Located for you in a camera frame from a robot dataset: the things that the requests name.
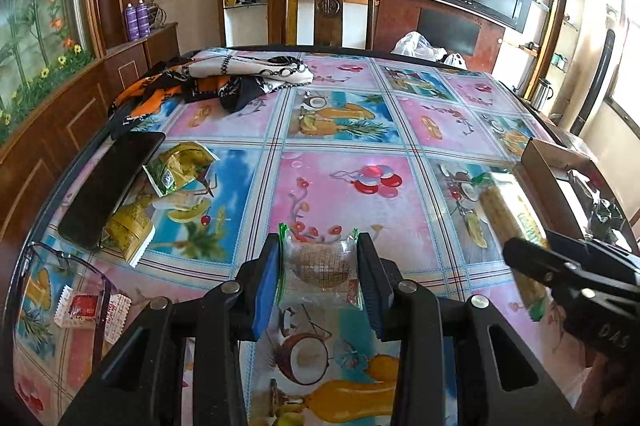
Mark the black smartphone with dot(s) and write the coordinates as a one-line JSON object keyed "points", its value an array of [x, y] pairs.
{"points": [[110, 191]]}

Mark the orange black white scarf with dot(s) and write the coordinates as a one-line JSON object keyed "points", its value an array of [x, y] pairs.
{"points": [[210, 81]]}

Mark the clear green-edged cookie packet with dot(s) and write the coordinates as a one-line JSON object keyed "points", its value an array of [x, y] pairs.
{"points": [[320, 263]]}

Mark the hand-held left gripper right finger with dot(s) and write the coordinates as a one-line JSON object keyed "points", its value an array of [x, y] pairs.
{"points": [[372, 286]]}

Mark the yellow-green snack packet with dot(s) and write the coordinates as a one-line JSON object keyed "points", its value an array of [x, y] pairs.
{"points": [[180, 166]]}

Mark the printed fruit tablecloth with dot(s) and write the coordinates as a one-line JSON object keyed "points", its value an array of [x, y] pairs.
{"points": [[340, 186]]}

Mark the yellow snack packet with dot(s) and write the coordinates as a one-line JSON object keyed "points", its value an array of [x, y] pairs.
{"points": [[127, 228]]}

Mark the flower wall mural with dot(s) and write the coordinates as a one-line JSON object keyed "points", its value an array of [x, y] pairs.
{"points": [[35, 31]]}

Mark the wooden display shelf unit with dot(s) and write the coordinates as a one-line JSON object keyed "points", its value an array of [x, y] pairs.
{"points": [[547, 6]]}

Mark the white crumpled plastic bag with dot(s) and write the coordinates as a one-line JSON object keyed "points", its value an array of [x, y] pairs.
{"points": [[417, 46]]}

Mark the dark wooden chair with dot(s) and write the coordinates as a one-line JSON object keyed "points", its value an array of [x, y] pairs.
{"points": [[330, 6]]}

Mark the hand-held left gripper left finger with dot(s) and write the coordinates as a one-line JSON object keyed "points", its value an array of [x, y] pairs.
{"points": [[265, 286]]}

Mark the small red white-edged snack packet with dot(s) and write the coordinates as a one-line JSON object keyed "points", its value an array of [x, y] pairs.
{"points": [[82, 308]]}

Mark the silver foil bag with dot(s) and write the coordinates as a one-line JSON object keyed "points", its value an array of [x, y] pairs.
{"points": [[607, 218]]}

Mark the large cracker pack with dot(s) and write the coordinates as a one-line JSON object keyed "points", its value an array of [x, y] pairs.
{"points": [[510, 211]]}

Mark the brown cardboard box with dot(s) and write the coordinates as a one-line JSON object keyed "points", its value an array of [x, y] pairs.
{"points": [[545, 171]]}

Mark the purple spray can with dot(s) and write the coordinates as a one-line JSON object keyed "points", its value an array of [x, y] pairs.
{"points": [[142, 18], [131, 21]]}

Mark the brown wooden cabinet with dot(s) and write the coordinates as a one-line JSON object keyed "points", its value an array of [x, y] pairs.
{"points": [[60, 121]]}

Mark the steel kettle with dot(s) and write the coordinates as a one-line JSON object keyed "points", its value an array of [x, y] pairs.
{"points": [[541, 93]]}

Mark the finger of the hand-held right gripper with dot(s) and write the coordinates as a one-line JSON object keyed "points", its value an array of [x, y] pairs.
{"points": [[530, 256]]}

